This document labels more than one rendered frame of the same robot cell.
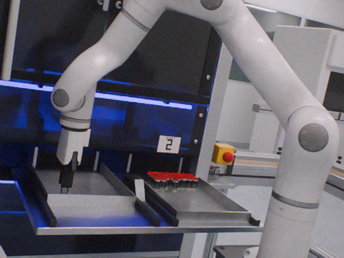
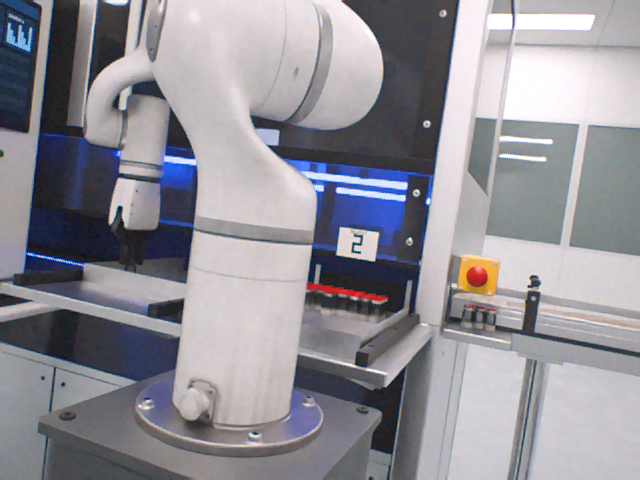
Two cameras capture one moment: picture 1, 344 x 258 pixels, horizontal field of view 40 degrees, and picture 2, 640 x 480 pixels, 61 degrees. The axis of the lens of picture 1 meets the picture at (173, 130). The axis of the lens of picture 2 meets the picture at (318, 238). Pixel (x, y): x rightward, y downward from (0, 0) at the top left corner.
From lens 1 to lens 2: 1.18 m
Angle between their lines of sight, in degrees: 48
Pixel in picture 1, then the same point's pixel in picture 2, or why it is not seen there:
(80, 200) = (121, 279)
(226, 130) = not seen: outside the picture
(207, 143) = (435, 247)
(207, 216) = not seen: hidden behind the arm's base
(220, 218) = not seen: hidden behind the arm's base
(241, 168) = (561, 323)
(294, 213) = (195, 249)
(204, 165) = (431, 291)
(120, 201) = (173, 291)
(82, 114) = (130, 153)
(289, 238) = (187, 317)
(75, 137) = (120, 186)
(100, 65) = (118, 69)
